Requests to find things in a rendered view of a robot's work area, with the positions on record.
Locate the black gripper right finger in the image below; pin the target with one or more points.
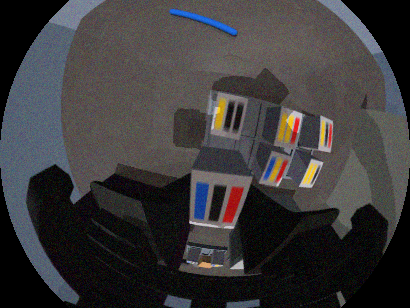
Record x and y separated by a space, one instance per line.
266 227

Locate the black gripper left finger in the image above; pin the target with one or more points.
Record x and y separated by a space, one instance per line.
161 213

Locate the blue cylinder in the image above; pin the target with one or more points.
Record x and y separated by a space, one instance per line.
207 20

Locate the grey flat panel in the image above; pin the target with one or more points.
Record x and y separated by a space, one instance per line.
376 171

